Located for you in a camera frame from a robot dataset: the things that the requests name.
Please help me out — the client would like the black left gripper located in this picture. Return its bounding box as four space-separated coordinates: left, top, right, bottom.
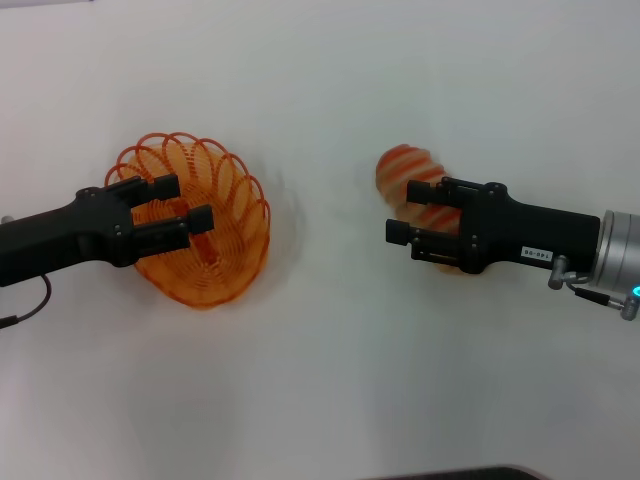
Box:
0 174 215 289

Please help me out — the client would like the orange striped bread loaf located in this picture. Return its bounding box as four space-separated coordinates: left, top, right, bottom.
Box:
374 143 495 277

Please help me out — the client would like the orange wire basket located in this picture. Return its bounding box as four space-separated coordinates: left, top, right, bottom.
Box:
103 130 273 314

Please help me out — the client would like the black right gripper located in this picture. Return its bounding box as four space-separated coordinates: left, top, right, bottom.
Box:
384 176 602 276

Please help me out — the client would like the right gripper cable with connectors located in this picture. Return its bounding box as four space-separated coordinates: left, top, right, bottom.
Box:
547 254 640 322

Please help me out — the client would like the dark robot torso edge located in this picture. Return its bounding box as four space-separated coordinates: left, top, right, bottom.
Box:
355 464 545 480

